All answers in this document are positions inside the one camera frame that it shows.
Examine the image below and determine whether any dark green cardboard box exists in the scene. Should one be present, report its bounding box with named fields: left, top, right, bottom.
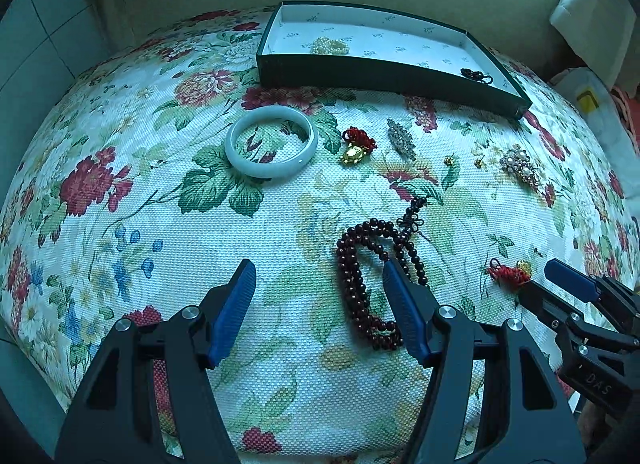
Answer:
left=256, top=1, right=532, bottom=119

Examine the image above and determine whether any pearl cluster brooch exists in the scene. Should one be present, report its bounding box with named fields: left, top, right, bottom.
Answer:
left=500, top=144, right=541, bottom=190

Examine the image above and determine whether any white plastic bag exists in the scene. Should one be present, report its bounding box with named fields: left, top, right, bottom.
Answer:
left=549, top=67, right=627, bottom=145

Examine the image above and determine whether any white pearl bracelet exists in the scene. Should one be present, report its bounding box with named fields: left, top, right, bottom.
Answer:
left=310, top=37, right=350, bottom=56

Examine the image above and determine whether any silver rhinestone brooch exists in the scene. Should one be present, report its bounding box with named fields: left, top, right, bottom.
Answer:
left=386, top=117, right=417, bottom=161

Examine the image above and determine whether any pale jade bangle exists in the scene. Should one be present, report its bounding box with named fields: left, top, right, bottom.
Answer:
left=225, top=107, right=319, bottom=178

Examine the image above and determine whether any black knotted cord bracelet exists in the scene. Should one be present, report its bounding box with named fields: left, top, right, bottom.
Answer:
left=460, top=67, right=493, bottom=85

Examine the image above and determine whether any white folded cloth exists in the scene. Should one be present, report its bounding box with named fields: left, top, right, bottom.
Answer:
left=549, top=0, right=637, bottom=65

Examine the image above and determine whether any pink wicker basket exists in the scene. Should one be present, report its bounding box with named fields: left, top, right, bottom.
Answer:
left=612, top=87, right=640, bottom=155

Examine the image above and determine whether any dark red bead necklace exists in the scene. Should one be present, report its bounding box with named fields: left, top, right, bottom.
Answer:
left=336, top=195, right=431, bottom=351

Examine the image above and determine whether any gold turtle charm red cord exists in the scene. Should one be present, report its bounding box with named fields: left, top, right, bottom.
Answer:
left=339, top=126, right=377, bottom=165

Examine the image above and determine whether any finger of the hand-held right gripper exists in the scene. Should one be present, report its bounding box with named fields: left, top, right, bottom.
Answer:
left=517, top=280, right=640, bottom=361
left=544, top=258, right=640, bottom=340

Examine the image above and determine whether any floral bedspread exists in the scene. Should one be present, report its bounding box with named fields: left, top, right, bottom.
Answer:
left=0, top=7, right=640, bottom=464

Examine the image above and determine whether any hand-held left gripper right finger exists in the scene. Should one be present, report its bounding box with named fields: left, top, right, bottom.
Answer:
left=382, top=259, right=588, bottom=464

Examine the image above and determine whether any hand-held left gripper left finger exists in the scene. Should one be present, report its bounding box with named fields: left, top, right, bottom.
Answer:
left=54, top=258, right=258, bottom=464

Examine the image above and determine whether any gold coin charm red cord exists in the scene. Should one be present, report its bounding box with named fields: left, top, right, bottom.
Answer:
left=487, top=258, right=533, bottom=292

